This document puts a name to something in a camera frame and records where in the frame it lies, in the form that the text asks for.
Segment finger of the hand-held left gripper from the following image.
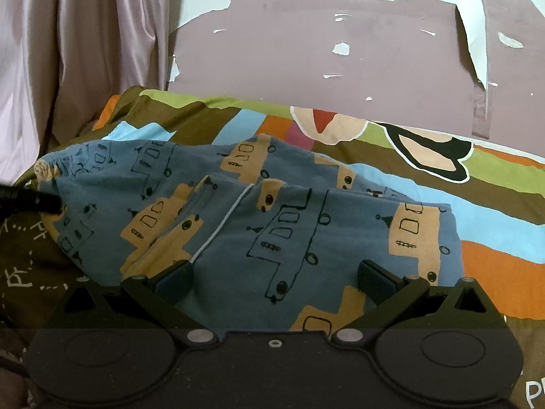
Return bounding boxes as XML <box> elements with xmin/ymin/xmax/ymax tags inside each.
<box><xmin>0</xmin><ymin>185</ymin><xmax>62</xmax><ymax>216</ymax></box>

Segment brown printed bed sheet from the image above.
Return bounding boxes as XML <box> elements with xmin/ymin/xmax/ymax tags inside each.
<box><xmin>0</xmin><ymin>86</ymin><xmax>545</xmax><ymax>409</ymax></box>

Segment pink satin curtain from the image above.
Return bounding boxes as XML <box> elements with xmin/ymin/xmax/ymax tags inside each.
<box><xmin>0</xmin><ymin>0</ymin><xmax>184</xmax><ymax>182</ymax></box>

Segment blue printed pants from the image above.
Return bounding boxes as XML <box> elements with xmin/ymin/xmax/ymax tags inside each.
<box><xmin>34</xmin><ymin>133</ymin><xmax>464</xmax><ymax>333</ymax></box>

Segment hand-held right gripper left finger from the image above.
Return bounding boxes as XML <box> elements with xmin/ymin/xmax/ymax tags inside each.
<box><xmin>40</xmin><ymin>259</ymin><xmax>222</xmax><ymax>348</ymax></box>

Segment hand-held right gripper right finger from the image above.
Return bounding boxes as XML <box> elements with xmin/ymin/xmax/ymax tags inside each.
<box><xmin>330</xmin><ymin>259</ymin><xmax>509</xmax><ymax>348</ymax></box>

